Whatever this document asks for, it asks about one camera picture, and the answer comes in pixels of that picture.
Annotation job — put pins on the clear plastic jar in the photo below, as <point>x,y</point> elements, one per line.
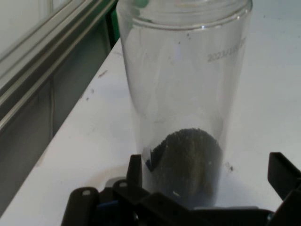
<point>183,94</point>

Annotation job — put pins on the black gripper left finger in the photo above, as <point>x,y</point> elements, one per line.
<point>145,209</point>

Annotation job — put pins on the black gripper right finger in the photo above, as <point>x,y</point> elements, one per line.
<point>289,183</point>

